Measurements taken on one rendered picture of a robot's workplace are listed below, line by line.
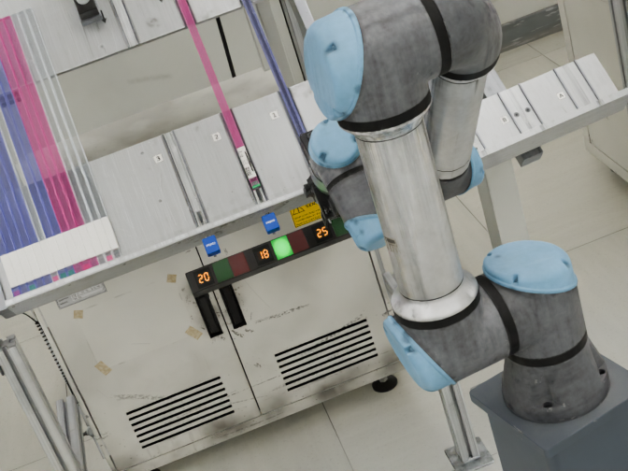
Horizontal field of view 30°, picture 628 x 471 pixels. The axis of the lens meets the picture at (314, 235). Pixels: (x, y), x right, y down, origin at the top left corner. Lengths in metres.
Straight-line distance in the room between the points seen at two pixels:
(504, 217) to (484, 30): 0.95
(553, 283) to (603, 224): 1.57
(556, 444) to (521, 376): 0.10
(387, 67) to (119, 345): 1.30
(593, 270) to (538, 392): 1.33
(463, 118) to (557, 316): 0.29
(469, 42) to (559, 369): 0.50
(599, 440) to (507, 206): 0.72
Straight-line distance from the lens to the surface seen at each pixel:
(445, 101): 1.52
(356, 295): 2.53
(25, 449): 3.04
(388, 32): 1.33
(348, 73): 1.31
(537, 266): 1.57
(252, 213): 2.03
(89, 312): 2.44
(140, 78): 3.99
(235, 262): 2.04
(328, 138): 1.69
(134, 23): 2.20
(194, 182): 2.07
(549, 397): 1.66
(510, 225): 2.31
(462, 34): 1.36
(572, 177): 3.37
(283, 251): 2.04
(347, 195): 1.69
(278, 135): 2.09
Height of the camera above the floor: 1.62
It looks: 28 degrees down
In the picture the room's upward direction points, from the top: 18 degrees counter-clockwise
